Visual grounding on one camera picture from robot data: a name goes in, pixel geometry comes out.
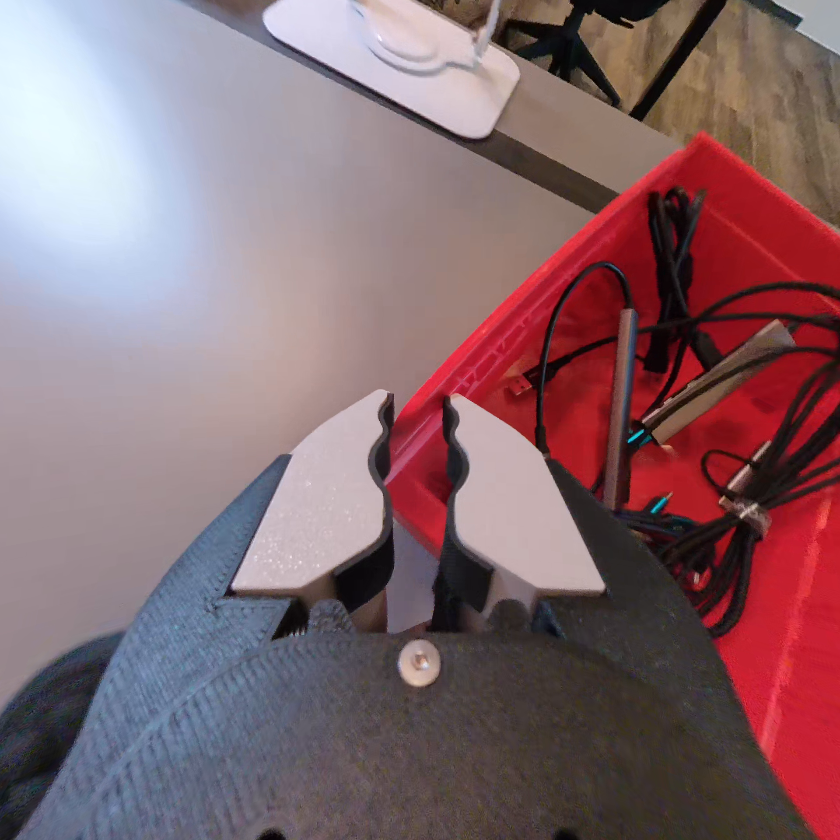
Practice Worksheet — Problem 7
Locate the red plastic bin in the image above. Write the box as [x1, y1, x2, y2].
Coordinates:
[384, 130, 840, 840]

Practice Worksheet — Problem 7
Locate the black braided usb-c cable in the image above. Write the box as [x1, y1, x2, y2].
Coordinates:
[656, 282, 840, 641]

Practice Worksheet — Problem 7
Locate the black office chair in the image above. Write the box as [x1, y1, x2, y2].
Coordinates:
[505, 0, 664, 109]

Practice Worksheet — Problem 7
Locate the black smooth cable bundle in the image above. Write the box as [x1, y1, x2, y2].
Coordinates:
[646, 185, 719, 375]

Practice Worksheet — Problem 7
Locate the silver usb hub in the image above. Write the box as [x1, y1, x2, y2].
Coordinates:
[640, 319, 798, 447]

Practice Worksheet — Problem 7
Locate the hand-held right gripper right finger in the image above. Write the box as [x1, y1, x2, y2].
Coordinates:
[434, 394, 606, 621]

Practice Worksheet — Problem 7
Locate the black cable red plug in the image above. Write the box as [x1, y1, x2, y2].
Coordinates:
[508, 322, 697, 403]

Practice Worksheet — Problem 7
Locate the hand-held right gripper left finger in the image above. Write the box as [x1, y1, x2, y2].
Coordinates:
[230, 388, 396, 614]

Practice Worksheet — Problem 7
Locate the slim grey usb hub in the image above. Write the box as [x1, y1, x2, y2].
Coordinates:
[535, 261, 643, 511]

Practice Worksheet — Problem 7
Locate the small silver adapter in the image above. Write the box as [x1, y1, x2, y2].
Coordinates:
[718, 441, 775, 509]

